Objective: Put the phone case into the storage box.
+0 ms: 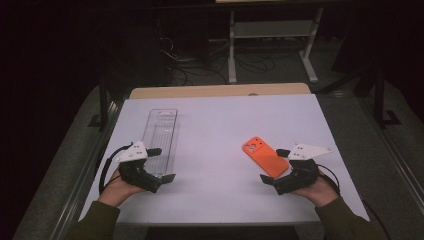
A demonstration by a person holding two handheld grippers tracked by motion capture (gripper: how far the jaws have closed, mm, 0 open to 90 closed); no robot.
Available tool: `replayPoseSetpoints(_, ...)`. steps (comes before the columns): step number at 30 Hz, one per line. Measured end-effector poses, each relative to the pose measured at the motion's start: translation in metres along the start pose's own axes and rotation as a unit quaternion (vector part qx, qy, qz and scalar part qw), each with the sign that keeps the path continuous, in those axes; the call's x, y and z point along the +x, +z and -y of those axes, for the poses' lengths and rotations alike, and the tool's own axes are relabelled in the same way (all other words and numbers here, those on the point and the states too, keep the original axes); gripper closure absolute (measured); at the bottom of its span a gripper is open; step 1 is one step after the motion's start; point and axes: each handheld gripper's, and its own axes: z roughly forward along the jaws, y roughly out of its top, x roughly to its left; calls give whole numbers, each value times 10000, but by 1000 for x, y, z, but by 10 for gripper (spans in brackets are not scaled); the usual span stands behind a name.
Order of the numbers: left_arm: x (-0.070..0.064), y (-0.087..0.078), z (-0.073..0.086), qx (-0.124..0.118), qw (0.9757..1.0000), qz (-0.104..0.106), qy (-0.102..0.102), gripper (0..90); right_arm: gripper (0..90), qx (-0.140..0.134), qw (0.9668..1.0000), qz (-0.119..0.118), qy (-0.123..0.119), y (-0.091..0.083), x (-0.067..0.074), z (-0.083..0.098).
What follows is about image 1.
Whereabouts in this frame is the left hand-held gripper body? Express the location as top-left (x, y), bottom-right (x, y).
top-left (115, 140), bottom-right (162, 194)

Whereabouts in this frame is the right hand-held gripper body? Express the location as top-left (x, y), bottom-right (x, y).
top-left (273, 143), bottom-right (333, 196)

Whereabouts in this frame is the orange phone case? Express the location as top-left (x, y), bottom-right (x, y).
top-left (241, 135), bottom-right (290, 178)

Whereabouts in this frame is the clear plastic tray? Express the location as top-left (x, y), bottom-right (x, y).
top-left (141, 108), bottom-right (181, 178)

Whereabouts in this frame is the person's right hand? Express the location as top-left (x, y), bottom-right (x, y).
top-left (289, 174), bottom-right (339, 208)

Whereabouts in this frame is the person's left hand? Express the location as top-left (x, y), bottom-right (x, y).
top-left (97, 168), bottom-right (146, 208)

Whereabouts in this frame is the black metal stand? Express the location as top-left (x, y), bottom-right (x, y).
top-left (88, 73), bottom-right (111, 131)
top-left (373, 66), bottom-right (403, 129)

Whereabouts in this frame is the white board sheet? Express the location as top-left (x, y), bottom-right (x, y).
top-left (78, 93), bottom-right (370, 228)

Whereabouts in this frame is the light wooden table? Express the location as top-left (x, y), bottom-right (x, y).
top-left (129, 82), bottom-right (312, 100)

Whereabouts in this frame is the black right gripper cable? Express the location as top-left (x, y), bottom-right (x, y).
top-left (316, 163), bottom-right (393, 240)

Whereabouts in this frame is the grey metal rail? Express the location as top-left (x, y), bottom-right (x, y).
top-left (363, 96), bottom-right (424, 208)
top-left (49, 99), bottom-right (124, 240)

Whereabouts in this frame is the tangle of black floor cables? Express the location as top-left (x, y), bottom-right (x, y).
top-left (156, 33), bottom-right (291, 86)

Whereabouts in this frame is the white metal table frame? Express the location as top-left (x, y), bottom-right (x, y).
top-left (215, 0), bottom-right (324, 84)

